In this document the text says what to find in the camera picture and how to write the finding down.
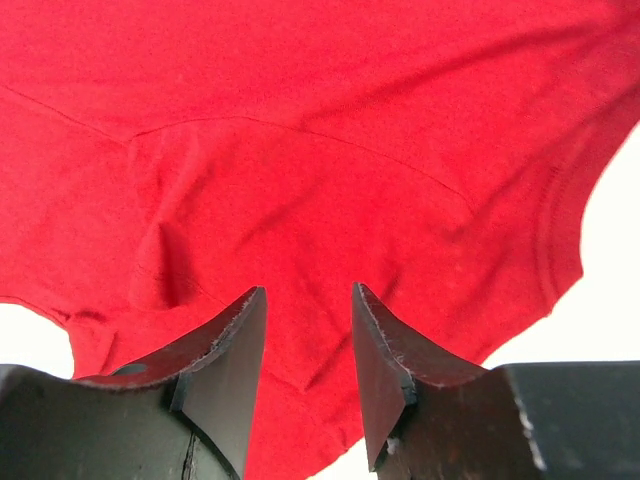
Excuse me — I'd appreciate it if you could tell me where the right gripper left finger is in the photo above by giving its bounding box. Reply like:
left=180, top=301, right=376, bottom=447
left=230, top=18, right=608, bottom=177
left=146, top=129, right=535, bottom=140
left=1, top=287, right=267, bottom=479

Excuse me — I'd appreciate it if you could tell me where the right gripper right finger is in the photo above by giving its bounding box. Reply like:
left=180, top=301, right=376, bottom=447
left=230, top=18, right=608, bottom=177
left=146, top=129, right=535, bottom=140
left=352, top=283, right=639, bottom=479

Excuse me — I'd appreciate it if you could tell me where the dark red t shirt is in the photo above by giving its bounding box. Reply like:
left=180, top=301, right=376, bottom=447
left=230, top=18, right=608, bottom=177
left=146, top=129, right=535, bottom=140
left=1, top=1, right=639, bottom=479

